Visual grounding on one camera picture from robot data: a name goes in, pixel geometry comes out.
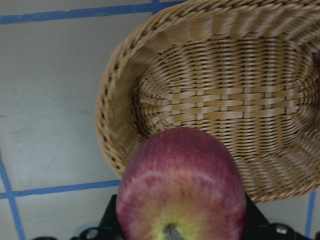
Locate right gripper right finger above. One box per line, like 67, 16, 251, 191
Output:
243, 194, 308, 240

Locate red yellow apple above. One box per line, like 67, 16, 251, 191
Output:
116, 127, 246, 240

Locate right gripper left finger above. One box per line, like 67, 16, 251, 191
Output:
32, 193, 123, 240

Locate woven wicker basket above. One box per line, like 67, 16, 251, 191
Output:
95, 0, 320, 203

